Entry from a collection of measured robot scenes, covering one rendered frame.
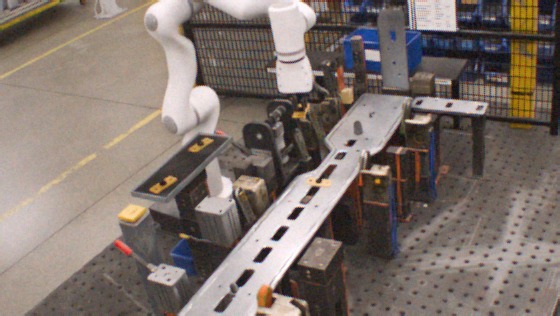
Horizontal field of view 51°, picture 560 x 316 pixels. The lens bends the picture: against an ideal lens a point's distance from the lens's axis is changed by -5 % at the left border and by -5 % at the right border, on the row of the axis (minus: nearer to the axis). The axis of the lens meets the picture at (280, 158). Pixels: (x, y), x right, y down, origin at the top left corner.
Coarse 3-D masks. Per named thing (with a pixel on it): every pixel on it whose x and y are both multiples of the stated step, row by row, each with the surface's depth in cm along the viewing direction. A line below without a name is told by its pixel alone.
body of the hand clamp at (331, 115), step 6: (324, 102) 238; (324, 108) 237; (330, 108) 236; (336, 108) 236; (324, 114) 239; (330, 114) 237; (336, 114) 237; (324, 120) 241; (330, 120) 239; (336, 120) 238; (324, 126) 242; (330, 126) 240
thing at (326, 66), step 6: (324, 66) 229; (330, 66) 230; (324, 72) 230; (330, 72) 232; (330, 78) 233; (330, 84) 232; (330, 90) 233; (336, 90) 235; (330, 96) 234; (336, 96) 237
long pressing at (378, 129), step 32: (384, 96) 246; (352, 128) 227; (384, 128) 223; (352, 160) 207; (288, 192) 197; (320, 192) 194; (256, 224) 184; (288, 224) 182; (320, 224) 181; (288, 256) 169; (224, 288) 162; (256, 288) 160
